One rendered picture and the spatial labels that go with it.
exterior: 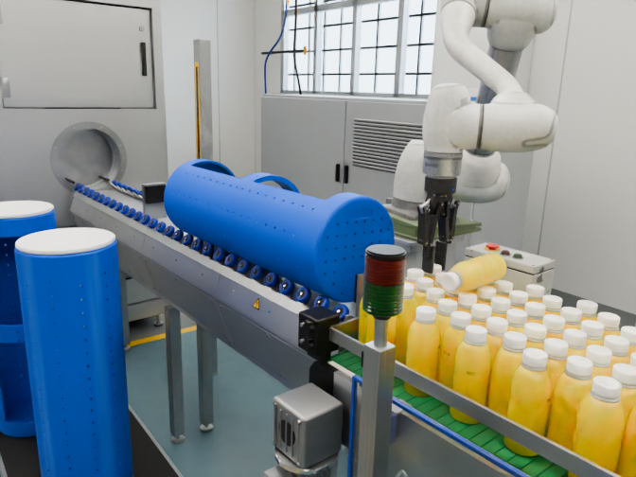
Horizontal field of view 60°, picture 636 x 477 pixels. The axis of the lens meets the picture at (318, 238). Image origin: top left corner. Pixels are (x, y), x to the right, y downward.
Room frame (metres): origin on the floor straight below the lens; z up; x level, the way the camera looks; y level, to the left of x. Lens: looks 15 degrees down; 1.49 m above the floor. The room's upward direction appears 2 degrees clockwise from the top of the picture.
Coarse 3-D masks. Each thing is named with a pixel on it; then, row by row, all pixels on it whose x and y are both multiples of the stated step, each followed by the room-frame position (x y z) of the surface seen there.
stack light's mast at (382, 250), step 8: (368, 248) 0.82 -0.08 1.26; (376, 248) 0.82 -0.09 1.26; (384, 248) 0.82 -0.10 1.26; (392, 248) 0.83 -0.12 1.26; (400, 248) 0.83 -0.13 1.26; (376, 256) 0.79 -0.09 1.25; (384, 256) 0.79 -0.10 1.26; (392, 256) 0.79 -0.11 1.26; (400, 256) 0.80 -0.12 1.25; (376, 320) 0.81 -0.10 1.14; (384, 320) 0.81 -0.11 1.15; (376, 328) 0.81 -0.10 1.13; (384, 328) 0.81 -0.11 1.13; (376, 336) 0.81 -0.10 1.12; (384, 336) 0.81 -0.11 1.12; (376, 344) 0.81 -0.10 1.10; (384, 344) 0.81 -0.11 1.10
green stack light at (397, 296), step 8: (368, 288) 0.80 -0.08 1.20; (376, 288) 0.79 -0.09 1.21; (384, 288) 0.79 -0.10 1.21; (392, 288) 0.79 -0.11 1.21; (400, 288) 0.80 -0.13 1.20; (368, 296) 0.80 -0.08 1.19; (376, 296) 0.79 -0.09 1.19; (384, 296) 0.79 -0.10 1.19; (392, 296) 0.79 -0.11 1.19; (400, 296) 0.80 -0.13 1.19; (368, 304) 0.80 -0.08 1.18; (376, 304) 0.79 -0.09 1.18; (384, 304) 0.79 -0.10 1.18; (392, 304) 0.79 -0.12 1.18; (400, 304) 0.80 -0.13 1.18; (368, 312) 0.80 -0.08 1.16; (376, 312) 0.79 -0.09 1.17; (384, 312) 0.79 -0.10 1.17; (392, 312) 0.79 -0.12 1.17; (400, 312) 0.80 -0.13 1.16
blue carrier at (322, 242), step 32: (192, 160) 2.03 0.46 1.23; (192, 192) 1.81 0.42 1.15; (224, 192) 1.69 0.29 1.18; (256, 192) 1.58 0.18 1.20; (288, 192) 1.51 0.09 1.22; (192, 224) 1.81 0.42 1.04; (224, 224) 1.63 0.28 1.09; (256, 224) 1.50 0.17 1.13; (288, 224) 1.40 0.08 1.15; (320, 224) 1.32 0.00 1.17; (352, 224) 1.37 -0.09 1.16; (384, 224) 1.44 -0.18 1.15; (256, 256) 1.52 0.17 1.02; (288, 256) 1.38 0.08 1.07; (320, 256) 1.30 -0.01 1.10; (352, 256) 1.38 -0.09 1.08; (320, 288) 1.32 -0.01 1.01; (352, 288) 1.38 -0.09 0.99
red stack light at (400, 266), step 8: (368, 256) 0.81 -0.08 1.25; (368, 264) 0.80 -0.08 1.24; (376, 264) 0.79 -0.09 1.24; (384, 264) 0.79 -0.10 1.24; (392, 264) 0.79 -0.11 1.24; (400, 264) 0.80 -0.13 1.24; (368, 272) 0.80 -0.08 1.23; (376, 272) 0.79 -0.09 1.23; (384, 272) 0.79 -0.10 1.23; (392, 272) 0.79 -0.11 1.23; (400, 272) 0.80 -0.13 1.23; (368, 280) 0.80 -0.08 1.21; (376, 280) 0.79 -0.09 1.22; (384, 280) 0.79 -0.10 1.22; (392, 280) 0.79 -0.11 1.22; (400, 280) 0.80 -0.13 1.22
